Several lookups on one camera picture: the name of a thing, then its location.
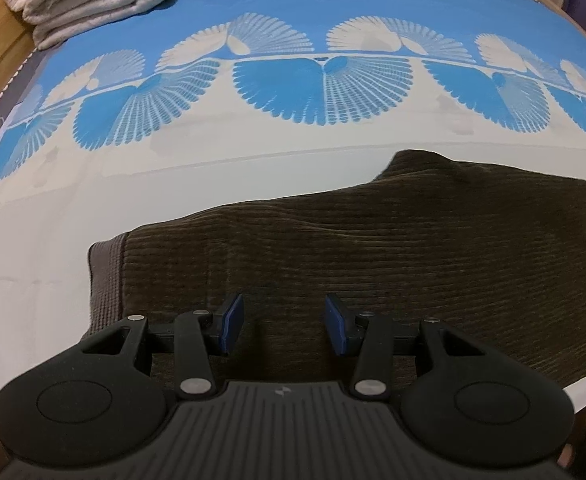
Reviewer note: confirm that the blue white printed bed sheet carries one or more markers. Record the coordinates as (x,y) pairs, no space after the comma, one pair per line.
(223,180)

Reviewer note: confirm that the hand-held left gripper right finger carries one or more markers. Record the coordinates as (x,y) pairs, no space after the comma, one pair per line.
(334,324)

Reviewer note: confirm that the grey mattress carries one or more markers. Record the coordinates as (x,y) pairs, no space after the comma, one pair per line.
(20,80)

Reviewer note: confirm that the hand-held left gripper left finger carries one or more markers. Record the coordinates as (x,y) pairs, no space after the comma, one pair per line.
(233,324)

